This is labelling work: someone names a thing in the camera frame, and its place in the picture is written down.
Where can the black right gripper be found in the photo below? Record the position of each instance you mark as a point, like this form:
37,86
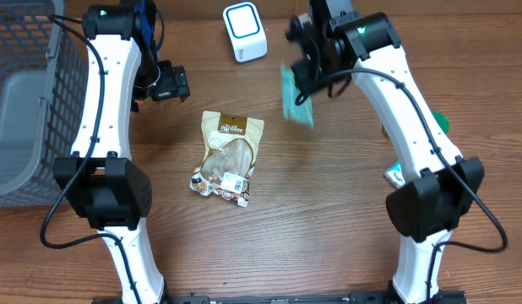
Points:
303,68

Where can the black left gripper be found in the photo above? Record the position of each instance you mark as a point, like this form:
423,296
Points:
176,84

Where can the brown Pantree snack packet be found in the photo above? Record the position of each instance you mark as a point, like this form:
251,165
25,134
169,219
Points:
231,144

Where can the green lid spice jar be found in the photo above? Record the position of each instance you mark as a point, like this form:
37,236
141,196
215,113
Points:
442,121

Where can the brown white snack wrapper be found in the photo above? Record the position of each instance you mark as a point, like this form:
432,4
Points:
231,187

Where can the teal small carton box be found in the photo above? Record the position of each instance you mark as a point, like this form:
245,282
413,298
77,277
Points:
395,176

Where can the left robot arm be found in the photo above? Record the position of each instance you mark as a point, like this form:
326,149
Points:
98,178

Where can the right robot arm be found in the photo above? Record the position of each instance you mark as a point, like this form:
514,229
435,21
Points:
440,184

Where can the white barcode scanner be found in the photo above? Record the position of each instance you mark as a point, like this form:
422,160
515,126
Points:
246,31

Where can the grey plastic mesh basket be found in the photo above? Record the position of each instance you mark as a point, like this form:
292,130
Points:
42,85

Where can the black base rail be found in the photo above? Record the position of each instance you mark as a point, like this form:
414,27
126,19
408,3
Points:
355,297

